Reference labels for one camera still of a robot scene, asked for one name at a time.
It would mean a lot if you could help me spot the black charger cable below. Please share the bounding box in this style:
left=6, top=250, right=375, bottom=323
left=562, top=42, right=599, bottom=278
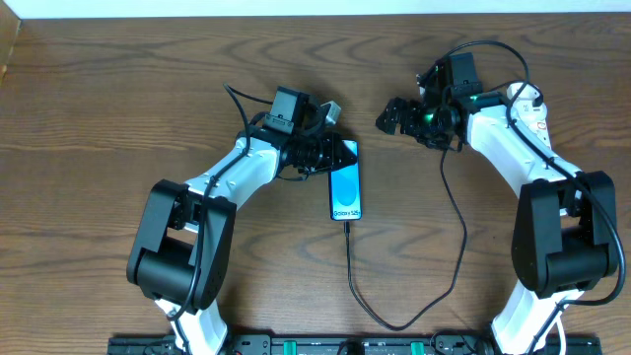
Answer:
left=343, top=78, right=545, bottom=332

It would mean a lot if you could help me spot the blue smartphone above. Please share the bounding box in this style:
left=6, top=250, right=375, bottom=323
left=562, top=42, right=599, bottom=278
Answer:
left=328, top=140, right=362, bottom=221

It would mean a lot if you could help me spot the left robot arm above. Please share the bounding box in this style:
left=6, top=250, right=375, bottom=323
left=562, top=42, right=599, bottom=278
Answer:
left=126, top=87, right=358, bottom=354

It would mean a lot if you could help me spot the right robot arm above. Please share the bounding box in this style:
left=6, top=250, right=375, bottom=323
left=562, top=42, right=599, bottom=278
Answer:
left=376, top=53, right=625, bottom=354

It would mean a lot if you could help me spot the white charger adapter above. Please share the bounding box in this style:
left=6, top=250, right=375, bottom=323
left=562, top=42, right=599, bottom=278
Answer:
left=507, top=81, right=547, bottom=124

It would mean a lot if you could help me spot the white power strip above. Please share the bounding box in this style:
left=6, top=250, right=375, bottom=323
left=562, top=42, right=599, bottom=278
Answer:
left=528, top=119, right=551, bottom=149

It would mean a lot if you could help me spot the white power strip cord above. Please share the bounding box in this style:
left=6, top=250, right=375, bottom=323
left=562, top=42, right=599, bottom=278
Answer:
left=554, top=318, right=568, bottom=355

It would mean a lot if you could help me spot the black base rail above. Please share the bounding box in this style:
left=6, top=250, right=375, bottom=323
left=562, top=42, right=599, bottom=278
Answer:
left=106, top=333, right=602, bottom=355

